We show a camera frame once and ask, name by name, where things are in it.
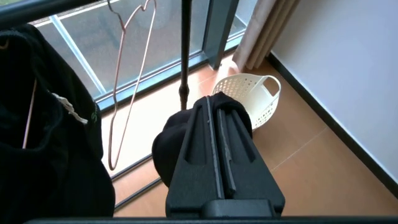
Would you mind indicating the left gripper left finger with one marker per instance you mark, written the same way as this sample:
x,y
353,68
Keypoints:
x,y
192,183

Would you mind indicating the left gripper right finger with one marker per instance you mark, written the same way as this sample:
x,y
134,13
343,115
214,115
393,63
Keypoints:
x,y
255,186

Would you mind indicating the heap of clothes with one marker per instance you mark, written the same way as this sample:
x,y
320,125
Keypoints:
x,y
171,140

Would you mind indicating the black garment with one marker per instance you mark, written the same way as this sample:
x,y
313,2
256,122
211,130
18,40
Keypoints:
x,y
46,171

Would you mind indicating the white laundry basket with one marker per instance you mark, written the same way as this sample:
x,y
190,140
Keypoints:
x,y
248,90

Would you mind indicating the black clothes rack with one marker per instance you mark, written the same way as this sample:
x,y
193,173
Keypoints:
x,y
185,46

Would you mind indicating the window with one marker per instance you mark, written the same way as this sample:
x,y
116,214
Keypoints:
x,y
217,31

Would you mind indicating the beige curtain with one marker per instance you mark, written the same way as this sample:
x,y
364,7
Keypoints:
x,y
264,31

